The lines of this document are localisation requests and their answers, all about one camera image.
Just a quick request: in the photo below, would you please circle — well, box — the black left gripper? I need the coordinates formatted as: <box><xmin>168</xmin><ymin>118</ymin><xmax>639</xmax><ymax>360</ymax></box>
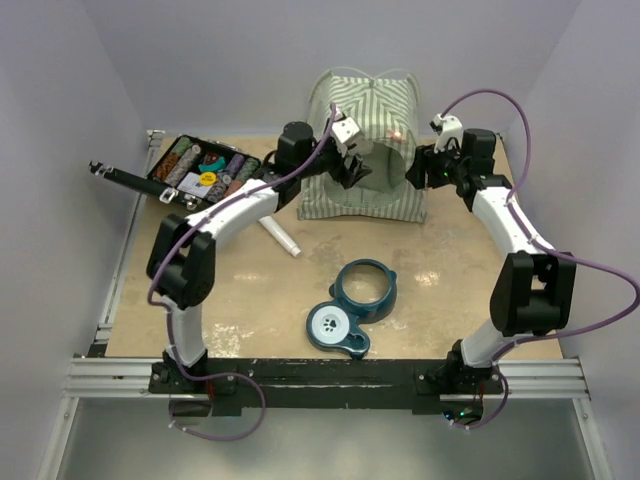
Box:
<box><xmin>298</xmin><ymin>138</ymin><xmax>372</xmax><ymax>191</ymax></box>

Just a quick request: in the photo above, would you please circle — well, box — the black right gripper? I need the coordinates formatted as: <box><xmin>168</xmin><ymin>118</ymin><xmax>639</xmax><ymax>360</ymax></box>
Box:
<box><xmin>405</xmin><ymin>138</ymin><xmax>468</xmax><ymax>191</ymax></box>

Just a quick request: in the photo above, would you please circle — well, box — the green checkered pet cushion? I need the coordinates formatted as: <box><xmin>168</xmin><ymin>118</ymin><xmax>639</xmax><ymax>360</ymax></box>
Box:
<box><xmin>358</xmin><ymin>143</ymin><xmax>405</xmax><ymax>194</ymax></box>

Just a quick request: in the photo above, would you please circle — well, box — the green striped pet tent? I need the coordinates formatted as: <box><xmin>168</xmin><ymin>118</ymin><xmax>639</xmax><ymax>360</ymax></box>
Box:
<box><xmin>297</xmin><ymin>67</ymin><xmax>427</xmax><ymax>223</ymax></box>

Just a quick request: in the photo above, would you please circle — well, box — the teal pet bowl stand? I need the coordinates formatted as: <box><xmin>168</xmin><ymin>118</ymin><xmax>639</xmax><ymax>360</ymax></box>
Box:
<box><xmin>306</xmin><ymin>258</ymin><xmax>398</xmax><ymax>360</ymax></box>

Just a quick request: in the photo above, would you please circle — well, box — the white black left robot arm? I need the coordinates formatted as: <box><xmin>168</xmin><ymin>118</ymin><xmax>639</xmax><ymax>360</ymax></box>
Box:
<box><xmin>147</xmin><ymin>113</ymin><xmax>370</xmax><ymax>392</ymax></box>

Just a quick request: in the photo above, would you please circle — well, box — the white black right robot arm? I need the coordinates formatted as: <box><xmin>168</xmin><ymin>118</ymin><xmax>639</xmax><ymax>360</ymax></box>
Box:
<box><xmin>406</xmin><ymin>125</ymin><xmax>576</xmax><ymax>393</ymax></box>

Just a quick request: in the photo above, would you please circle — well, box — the white toy microphone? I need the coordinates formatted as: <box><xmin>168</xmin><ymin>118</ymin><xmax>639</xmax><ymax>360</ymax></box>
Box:
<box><xmin>259</xmin><ymin>216</ymin><xmax>302</xmax><ymax>258</ymax></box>

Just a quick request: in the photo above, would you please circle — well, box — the purple poker chip stack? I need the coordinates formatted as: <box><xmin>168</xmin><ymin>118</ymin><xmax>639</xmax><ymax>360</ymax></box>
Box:
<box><xmin>226</xmin><ymin>154</ymin><xmax>246</xmax><ymax>178</ymax></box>

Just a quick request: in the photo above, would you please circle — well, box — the red poker chip stack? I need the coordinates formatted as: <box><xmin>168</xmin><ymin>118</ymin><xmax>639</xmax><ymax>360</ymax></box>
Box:
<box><xmin>223</xmin><ymin>180</ymin><xmax>244</xmax><ymax>199</ymax></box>

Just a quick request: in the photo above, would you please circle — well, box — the teal dealer button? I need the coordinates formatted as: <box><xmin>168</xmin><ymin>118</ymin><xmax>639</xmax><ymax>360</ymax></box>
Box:
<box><xmin>198</xmin><ymin>153</ymin><xmax>227</xmax><ymax>173</ymax></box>

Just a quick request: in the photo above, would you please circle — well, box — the yellow big blind button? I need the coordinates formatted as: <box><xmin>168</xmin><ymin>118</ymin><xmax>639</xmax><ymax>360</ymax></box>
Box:
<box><xmin>199</xmin><ymin>172</ymin><xmax>217</xmax><ymax>186</ymax></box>

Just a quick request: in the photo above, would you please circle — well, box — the black poker chip case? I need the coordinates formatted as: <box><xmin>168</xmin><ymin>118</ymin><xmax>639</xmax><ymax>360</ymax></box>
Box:
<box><xmin>89</xmin><ymin>135</ymin><xmax>262</xmax><ymax>212</ymax></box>

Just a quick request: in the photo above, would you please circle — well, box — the white playing card deck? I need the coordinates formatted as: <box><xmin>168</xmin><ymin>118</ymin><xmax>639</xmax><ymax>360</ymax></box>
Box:
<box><xmin>177</xmin><ymin>172</ymin><xmax>212</xmax><ymax>197</ymax></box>

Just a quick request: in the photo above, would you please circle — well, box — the green yellow chip stack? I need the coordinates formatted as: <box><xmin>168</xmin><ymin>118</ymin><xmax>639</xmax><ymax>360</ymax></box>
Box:
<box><xmin>171</xmin><ymin>136</ymin><xmax>194</xmax><ymax>157</ymax></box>

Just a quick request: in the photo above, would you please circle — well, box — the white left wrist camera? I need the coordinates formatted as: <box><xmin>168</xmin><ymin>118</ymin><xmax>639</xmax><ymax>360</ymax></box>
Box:
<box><xmin>331</xmin><ymin>116</ymin><xmax>361</xmax><ymax>156</ymax></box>

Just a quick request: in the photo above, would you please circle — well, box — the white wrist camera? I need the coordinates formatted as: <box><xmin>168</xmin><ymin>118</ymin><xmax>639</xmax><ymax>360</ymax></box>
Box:
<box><xmin>331</xmin><ymin>116</ymin><xmax>361</xmax><ymax>156</ymax></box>
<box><xmin>430</xmin><ymin>113</ymin><xmax>464</xmax><ymax>153</ymax></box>

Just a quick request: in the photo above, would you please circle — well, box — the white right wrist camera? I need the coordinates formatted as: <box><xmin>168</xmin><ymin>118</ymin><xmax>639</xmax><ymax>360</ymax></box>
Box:
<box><xmin>430</xmin><ymin>113</ymin><xmax>464</xmax><ymax>153</ymax></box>

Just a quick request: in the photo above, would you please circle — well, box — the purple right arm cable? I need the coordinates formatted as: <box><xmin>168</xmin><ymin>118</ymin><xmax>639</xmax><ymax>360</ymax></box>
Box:
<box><xmin>442</xmin><ymin>89</ymin><xmax>640</xmax><ymax>361</ymax></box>

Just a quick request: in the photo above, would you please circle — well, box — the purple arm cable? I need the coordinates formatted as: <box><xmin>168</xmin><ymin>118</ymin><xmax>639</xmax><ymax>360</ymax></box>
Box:
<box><xmin>147</xmin><ymin>103</ymin><xmax>339</xmax><ymax>381</ymax></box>
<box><xmin>442</xmin><ymin>89</ymin><xmax>640</xmax><ymax>361</ymax></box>

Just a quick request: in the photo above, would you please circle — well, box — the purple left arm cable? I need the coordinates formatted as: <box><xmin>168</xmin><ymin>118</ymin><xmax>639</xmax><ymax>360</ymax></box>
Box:
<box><xmin>147</xmin><ymin>103</ymin><xmax>339</xmax><ymax>381</ymax></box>

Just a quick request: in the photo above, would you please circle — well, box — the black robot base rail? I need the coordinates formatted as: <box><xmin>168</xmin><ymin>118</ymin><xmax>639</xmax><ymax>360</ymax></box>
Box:
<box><xmin>149</xmin><ymin>358</ymin><xmax>503</xmax><ymax>416</ymax></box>

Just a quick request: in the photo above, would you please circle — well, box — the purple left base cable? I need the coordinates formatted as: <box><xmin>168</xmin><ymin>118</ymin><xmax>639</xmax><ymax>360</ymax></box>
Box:
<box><xmin>168</xmin><ymin>374</ymin><xmax>267</xmax><ymax>441</ymax></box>

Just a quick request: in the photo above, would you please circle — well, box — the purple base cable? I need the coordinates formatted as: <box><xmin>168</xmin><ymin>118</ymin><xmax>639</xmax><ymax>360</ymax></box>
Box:
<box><xmin>447</xmin><ymin>367</ymin><xmax>510</xmax><ymax>431</ymax></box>
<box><xmin>168</xmin><ymin>374</ymin><xmax>267</xmax><ymax>441</ymax></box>

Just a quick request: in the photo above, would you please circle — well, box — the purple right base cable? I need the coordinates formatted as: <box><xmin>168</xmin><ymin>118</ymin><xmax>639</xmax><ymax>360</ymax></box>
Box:
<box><xmin>447</xmin><ymin>367</ymin><xmax>510</xmax><ymax>431</ymax></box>

